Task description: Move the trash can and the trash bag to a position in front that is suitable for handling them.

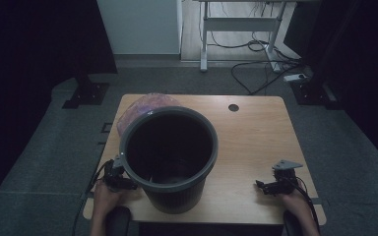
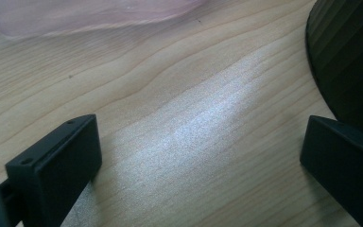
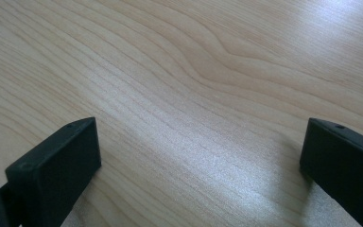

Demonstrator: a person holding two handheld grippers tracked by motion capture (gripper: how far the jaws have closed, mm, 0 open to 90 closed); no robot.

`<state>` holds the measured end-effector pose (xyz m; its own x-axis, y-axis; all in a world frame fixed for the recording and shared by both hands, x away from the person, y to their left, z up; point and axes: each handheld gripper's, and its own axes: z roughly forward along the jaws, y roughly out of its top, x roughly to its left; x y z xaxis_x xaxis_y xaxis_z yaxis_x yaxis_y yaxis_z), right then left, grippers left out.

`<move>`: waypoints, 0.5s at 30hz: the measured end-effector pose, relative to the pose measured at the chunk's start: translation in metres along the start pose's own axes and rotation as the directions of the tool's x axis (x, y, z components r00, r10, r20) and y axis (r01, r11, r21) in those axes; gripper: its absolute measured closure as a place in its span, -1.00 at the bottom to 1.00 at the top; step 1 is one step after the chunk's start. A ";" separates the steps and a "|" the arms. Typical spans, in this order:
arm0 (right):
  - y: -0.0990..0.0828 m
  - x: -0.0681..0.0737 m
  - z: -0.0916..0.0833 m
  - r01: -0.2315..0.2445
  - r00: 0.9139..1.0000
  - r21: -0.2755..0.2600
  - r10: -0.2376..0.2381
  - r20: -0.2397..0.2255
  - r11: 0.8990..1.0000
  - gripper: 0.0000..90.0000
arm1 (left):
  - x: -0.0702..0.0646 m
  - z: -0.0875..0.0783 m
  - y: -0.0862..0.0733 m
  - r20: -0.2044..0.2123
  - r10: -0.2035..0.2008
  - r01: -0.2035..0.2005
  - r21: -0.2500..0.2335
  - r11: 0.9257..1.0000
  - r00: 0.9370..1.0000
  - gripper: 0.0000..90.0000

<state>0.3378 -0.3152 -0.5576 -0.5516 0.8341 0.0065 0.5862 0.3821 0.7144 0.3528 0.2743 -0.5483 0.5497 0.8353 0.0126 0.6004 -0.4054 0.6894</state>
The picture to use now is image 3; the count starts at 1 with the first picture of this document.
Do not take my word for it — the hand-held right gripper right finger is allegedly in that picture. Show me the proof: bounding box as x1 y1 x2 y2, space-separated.
299 117 363 227

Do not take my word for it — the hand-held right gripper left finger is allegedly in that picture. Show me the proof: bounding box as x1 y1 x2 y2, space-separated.
5 116 102 227

